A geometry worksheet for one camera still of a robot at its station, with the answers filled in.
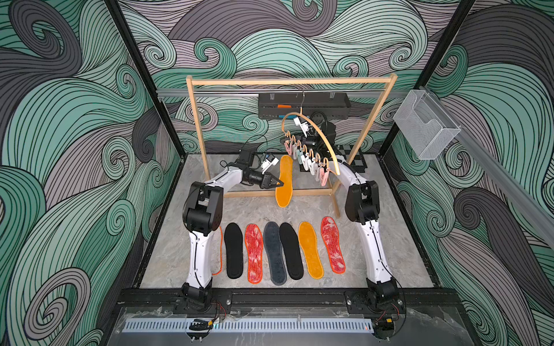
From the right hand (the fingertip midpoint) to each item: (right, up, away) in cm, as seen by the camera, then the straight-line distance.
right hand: (281, 140), depth 89 cm
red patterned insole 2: (+21, -40, +1) cm, 45 cm away
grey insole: (-3, -46, -5) cm, 46 cm away
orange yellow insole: (+1, -23, +1) cm, 23 cm away
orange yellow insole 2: (+11, -43, -2) cm, 45 cm away
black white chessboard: (+42, -9, +23) cm, 49 cm away
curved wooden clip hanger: (+9, -11, -20) cm, 24 cm away
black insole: (-20, -42, -2) cm, 46 cm away
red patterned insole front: (-26, -47, -6) cm, 54 cm away
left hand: (0, -18, +2) cm, 18 cm away
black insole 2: (+3, -44, -3) cm, 44 cm away
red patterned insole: (-11, -44, -4) cm, 45 cm away
